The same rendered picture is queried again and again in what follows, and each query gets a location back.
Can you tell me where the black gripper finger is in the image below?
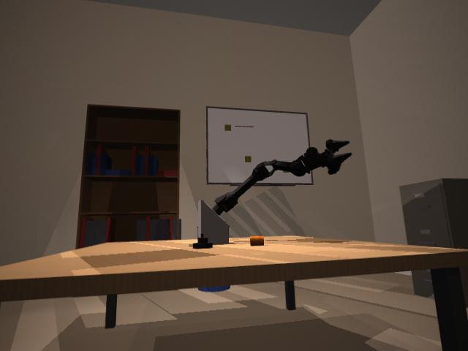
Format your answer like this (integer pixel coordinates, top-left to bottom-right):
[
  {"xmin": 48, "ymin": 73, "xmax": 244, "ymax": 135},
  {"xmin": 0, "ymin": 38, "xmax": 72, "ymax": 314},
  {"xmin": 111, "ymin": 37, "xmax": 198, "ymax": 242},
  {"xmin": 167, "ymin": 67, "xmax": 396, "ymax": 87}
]
[
  {"xmin": 331, "ymin": 140, "xmax": 350, "ymax": 152},
  {"xmin": 333, "ymin": 153, "xmax": 352, "ymax": 169}
]

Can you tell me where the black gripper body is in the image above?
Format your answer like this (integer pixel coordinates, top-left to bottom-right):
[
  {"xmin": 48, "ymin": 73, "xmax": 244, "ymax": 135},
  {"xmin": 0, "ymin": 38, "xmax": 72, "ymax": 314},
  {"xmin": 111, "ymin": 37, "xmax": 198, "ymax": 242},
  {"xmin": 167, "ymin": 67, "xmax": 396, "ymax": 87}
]
[{"xmin": 314, "ymin": 139, "xmax": 339, "ymax": 173}]

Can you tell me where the orange knob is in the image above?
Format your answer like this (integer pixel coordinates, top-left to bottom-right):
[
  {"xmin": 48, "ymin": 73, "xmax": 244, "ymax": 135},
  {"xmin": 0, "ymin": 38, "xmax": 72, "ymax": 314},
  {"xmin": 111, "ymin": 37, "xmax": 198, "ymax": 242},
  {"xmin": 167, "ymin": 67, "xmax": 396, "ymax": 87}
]
[{"xmin": 250, "ymin": 236, "xmax": 264, "ymax": 246}]

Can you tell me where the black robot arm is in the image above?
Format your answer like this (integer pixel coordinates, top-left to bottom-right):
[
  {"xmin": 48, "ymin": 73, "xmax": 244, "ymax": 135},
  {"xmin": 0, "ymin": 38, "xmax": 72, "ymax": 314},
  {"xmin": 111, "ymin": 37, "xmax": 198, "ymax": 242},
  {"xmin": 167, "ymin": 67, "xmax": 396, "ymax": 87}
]
[{"xmin": 212, "ymin": 147, "xmax": 319, "ymax": 215}]

